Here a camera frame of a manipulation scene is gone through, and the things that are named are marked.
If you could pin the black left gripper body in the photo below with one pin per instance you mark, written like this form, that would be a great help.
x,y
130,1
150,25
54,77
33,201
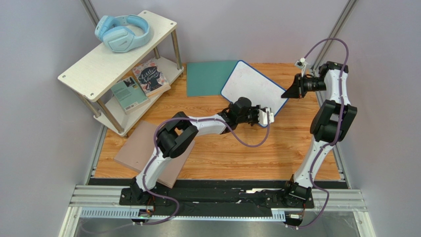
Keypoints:
x,y
251,117

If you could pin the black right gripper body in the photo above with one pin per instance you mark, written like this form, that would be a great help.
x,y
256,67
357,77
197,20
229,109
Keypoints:
x,y
301,85

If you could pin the blue framed whiteboard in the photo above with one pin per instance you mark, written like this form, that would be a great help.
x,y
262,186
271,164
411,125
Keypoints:
x,y
246,81

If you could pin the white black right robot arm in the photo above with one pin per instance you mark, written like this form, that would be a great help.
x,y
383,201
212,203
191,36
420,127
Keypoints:
x,y
329,126

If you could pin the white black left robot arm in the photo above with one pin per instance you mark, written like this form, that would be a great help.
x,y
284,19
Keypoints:
x,y
173,137

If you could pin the teal mat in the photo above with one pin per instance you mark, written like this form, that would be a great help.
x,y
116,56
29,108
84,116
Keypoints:
x,y
208,78

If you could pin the floral cover book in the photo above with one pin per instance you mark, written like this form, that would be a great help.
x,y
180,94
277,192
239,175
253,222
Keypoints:
x,y
151,78

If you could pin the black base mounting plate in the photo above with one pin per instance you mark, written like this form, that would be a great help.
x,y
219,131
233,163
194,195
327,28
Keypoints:
x,y
220,198

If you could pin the pink square board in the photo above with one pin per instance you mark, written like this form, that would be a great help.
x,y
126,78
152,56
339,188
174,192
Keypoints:
x,y
138,149

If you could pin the teal cover book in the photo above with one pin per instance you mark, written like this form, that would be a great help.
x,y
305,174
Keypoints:
x,y
129,95

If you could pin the light blue headphones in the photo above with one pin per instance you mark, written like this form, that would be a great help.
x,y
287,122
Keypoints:
x,y
117,37

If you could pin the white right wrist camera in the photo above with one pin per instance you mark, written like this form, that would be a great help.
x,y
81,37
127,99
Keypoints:
x,y
302,65

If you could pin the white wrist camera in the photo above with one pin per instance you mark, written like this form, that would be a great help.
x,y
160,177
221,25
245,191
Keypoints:
x,y
302,65
265,116

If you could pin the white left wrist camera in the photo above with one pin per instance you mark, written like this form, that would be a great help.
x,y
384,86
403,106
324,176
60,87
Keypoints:
x,y
265,116

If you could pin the aluminium frame rail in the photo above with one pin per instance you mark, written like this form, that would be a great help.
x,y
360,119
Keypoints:
x,y
95,211

